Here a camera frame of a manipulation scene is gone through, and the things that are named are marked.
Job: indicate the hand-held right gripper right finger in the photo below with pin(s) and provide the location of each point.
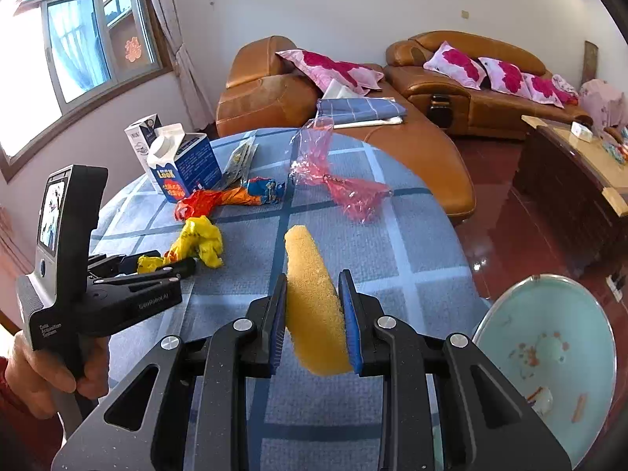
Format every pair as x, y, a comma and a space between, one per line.
349, 324

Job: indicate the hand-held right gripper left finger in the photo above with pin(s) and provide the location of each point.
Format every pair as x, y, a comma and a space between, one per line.
277, 324

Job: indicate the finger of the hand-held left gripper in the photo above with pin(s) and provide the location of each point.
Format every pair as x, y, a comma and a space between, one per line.
179, 269
113, 264

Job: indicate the yellow wrapper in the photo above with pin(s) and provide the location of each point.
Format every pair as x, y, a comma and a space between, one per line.
201, 240

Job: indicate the yellow sponge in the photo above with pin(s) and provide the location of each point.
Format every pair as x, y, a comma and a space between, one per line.
314, 304

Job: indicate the teal enamel basin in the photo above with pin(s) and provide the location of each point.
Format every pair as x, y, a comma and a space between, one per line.
549, 353

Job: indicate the person's left forearm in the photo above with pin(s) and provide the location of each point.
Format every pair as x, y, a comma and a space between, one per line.
24, 427

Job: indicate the person's left hand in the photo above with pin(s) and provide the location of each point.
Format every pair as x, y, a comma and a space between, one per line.
95, 368

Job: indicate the blue plaid tablecloth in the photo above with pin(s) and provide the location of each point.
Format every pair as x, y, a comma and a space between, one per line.
392, 255

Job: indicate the orange crumpled wrapper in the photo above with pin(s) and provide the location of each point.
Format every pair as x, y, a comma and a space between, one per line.
221, 198

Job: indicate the blue milk carton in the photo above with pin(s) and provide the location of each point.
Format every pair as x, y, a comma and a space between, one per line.
191, 167

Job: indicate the silver foil sachet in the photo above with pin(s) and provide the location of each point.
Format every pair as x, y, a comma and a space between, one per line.
240, 162

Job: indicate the pink plastic bag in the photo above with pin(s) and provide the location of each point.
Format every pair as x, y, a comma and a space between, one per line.
343, 181

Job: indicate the tan leather chaise sofa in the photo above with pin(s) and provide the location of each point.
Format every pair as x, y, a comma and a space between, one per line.
431, 167

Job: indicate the red paper window decoration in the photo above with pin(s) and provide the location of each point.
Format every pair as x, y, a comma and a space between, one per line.
133, 50

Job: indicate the folded blue plaid sheet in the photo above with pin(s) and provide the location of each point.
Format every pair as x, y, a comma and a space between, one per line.
363, 110

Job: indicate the pale pink curtain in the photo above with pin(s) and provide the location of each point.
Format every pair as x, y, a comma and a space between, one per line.
179, 49

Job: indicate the long pink floral pillow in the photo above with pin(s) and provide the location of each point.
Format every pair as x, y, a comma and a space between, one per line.
333, 68

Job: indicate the dark wooden coffee table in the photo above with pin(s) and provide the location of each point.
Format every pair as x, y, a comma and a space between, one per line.
564, 186

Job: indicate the tan leather long sofa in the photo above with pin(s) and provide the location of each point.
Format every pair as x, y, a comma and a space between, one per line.
500, 113

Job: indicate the white power strip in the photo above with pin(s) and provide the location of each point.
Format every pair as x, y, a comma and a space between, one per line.
615, 288

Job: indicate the white tissue box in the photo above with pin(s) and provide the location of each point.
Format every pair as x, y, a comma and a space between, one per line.
582, 130

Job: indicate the pile of colourful small items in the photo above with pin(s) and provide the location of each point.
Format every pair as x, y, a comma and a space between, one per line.
615, 152

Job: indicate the crumpled floral cloth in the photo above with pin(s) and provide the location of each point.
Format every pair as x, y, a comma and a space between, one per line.
566, 87

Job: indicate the pink cloth covered furniture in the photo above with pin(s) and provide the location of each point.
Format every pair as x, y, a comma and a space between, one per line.
606, 103

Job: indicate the rolled brown mat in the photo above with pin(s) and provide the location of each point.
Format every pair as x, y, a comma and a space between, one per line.
590, 64

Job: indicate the window with grey frame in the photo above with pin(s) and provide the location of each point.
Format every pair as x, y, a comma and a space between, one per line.
73, 49

